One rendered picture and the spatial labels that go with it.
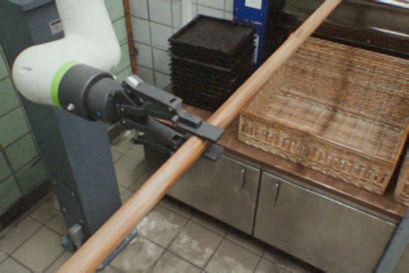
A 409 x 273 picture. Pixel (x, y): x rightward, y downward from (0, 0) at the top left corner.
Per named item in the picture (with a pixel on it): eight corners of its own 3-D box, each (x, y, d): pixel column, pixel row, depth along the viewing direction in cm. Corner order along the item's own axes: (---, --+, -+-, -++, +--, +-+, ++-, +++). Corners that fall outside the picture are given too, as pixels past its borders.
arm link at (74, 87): (60, 124, 69) (47, 80, 63) (105, 92, 77) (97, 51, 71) (85, 136, 67) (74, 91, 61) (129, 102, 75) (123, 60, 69)
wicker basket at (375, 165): (282, 85, 185) (291, 30, 167) (409, 123, 162) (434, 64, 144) (235, 141, 153) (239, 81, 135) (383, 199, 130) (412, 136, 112)
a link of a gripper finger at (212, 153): (176, 142, 61) (176, 146, 61) (215, 159, 58) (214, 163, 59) (187, 132, 63) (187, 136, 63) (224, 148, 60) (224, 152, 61)
